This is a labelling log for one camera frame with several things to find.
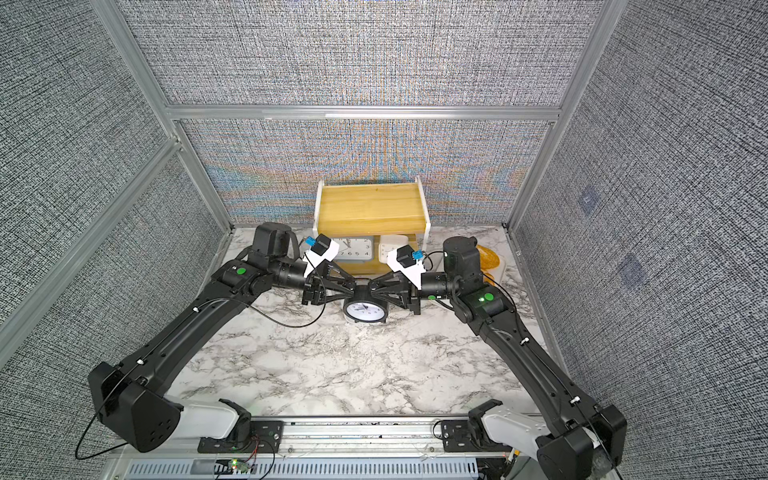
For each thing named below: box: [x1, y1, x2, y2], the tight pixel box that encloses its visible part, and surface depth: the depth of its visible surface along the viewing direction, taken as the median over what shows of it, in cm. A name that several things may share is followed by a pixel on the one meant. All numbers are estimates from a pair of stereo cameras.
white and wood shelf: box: [313, 176, 431, 276], surface depth 80 cm
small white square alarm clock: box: [378, 235, 409, 264], surface depth 86 cm
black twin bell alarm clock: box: [343, 284, 389, 323], surface depth 67 cm
